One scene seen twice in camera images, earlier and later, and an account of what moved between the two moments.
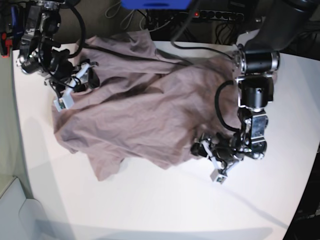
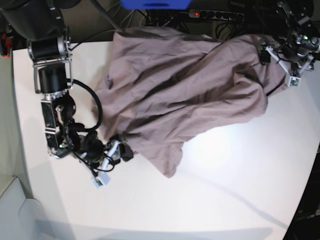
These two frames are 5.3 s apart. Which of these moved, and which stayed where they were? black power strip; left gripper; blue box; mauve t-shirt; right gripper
Moved: mauve t-shirt; right gripper; left gripper
Stayed: blue box; black power strip
